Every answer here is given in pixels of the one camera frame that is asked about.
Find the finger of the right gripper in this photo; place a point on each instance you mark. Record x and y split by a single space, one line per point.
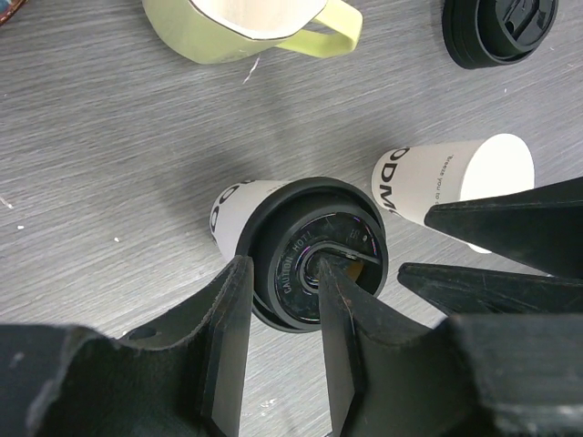
540 228
457 290

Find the stack of black cup lids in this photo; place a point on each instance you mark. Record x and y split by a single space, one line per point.
491 33

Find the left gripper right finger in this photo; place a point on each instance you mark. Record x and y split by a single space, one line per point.
383 370

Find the yellow mug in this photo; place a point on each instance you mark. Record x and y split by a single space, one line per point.
218 32

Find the black lid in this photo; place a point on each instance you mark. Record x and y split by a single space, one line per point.
295 225

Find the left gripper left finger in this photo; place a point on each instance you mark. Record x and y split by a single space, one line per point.
187 366

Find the white paper cup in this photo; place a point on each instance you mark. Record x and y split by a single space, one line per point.
232 209
409 181

